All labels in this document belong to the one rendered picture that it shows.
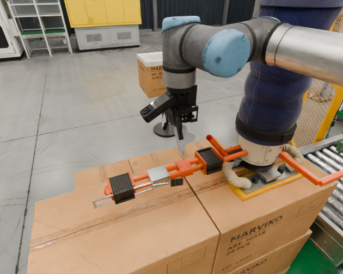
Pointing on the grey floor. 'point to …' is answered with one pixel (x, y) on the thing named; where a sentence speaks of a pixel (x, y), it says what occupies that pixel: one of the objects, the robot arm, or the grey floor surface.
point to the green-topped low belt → (43, 37)
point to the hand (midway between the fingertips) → (171, 142)
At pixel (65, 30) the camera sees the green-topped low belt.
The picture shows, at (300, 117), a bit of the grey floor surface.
